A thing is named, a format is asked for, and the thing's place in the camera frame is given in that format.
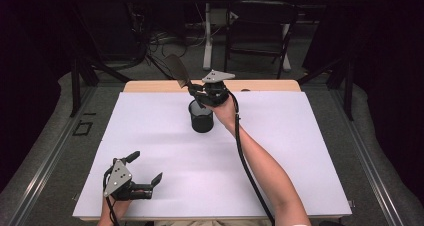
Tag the person's beige trousers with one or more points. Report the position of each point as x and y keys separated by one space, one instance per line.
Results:
x=213 y=223

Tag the black metal frame stand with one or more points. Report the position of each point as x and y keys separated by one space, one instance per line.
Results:
x=75 y=86
x=349 y=86

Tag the person's left hand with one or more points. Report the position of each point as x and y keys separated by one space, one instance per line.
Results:
x=120 y=207

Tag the black folding chair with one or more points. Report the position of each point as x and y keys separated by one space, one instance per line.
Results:
x=263 y=17

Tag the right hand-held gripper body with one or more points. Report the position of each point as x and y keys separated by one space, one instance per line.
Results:
x=216 y=76

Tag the aluminium floor rail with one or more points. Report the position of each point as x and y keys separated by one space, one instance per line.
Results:
x=366 y=159
x=48 y=159

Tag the black spatula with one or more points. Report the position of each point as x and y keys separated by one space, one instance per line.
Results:
x=176 y=68

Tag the person's right hand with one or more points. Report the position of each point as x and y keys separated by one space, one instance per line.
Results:
x=226 y=114

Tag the black mesh cup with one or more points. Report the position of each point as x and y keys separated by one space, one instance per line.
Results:
x=201 y=122

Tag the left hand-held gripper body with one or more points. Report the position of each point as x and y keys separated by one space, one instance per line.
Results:
x=117 y=181

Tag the white table mat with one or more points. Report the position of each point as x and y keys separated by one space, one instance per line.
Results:
x=150 y=126

